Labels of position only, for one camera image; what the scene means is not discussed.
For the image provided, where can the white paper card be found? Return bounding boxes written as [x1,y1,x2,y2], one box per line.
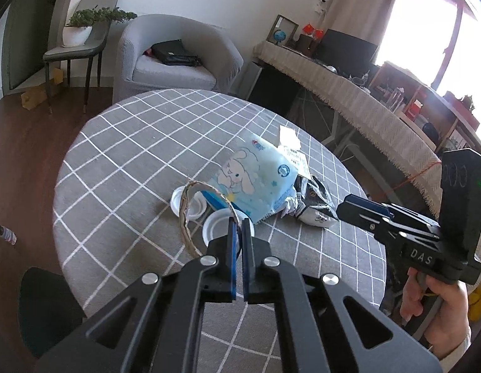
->
[278,125,302,150]

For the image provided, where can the beige curtain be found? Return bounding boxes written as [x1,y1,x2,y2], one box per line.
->
[322,0,406,43]

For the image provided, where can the blue cartoon plastic bag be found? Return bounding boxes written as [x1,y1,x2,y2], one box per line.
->
[207,132,301,224]

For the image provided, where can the grey metal chair frame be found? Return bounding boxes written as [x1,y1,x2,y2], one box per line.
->
[324,113,365,164]

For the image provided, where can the wooden shelf unit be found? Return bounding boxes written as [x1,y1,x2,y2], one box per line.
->
[368,61,481,152]

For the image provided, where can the beige fringed desk cloth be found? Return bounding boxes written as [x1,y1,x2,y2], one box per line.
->
[253,41,443,218]

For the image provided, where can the framed globe picture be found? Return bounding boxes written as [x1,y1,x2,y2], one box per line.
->
[266,15,299,47]

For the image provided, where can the person's right forearm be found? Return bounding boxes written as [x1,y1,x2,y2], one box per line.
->
[432,332,474,362]

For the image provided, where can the bright window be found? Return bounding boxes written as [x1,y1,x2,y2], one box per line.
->
[376,0,481,102]

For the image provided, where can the grey dining chair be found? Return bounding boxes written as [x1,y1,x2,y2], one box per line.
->
[43,0,118,114]

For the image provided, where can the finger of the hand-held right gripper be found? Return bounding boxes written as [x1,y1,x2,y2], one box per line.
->
[337,201,443,247]
[345,194,441,234]

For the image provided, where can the black leather bag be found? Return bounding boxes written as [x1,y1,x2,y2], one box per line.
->
[151,39,202,67]

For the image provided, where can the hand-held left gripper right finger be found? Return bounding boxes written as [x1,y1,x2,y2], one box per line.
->
[241,218,443,373]

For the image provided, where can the grey checked tablecloth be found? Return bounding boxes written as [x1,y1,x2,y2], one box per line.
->
[53,89,388,373]

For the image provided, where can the red desk ornaments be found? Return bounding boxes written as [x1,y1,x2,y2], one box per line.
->
[303,23,326,39]

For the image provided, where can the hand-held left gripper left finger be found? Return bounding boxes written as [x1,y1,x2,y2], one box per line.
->
[34,218,241,373]

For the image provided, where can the black computer monitor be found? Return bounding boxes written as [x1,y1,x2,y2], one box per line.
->
[316,28,379,78]

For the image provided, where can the dark grey door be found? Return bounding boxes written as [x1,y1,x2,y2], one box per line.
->
[1,0,66,94]

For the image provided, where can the yellow bag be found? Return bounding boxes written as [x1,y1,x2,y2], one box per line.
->
[468,288,481,323]

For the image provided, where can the grey fabric armchair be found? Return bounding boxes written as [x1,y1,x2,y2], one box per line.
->
[113,14,244,104]

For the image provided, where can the dark brown box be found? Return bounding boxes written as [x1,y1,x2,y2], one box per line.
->
[295,34,317,55]

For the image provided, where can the black silver foil wrapper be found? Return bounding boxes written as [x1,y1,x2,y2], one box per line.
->
[281,145,340,229]

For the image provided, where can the dark table leg striped sock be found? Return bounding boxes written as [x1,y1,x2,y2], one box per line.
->
[0,218,17,245]

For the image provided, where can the person's right hand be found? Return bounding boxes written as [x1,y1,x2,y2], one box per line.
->
[400,267,471,360]

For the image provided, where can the brown cardboard box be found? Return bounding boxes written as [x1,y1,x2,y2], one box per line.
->
[21,68,64,108]

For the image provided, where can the potted plant white pot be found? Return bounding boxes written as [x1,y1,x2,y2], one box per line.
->
[62,7,138,47]

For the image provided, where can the white plastic lid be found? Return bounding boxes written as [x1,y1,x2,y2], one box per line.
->
[203,209,249,247]
[171,186,207,218]

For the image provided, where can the brown cardboard ring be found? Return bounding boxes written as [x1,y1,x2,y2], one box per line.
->
[179,181,249,258]

